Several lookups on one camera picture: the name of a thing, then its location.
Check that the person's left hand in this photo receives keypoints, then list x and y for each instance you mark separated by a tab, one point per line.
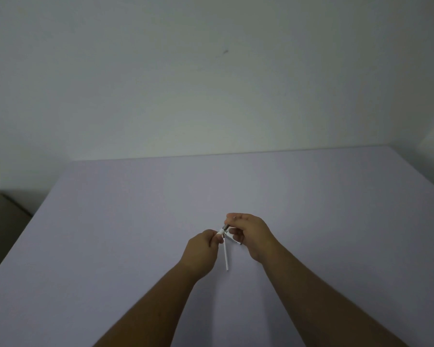
199	254

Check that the person's right hand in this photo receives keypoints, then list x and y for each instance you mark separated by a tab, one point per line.
255	236

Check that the person's left fingers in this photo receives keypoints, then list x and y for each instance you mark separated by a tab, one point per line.
217	237

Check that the person's right fingers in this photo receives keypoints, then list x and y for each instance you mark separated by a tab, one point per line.
235	225

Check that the white pen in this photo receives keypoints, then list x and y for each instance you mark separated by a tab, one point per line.
225	252

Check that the person's right forearm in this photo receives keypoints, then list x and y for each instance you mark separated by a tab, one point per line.
325	303

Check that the person's left forearm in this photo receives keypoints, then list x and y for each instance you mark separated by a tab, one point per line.
148	308

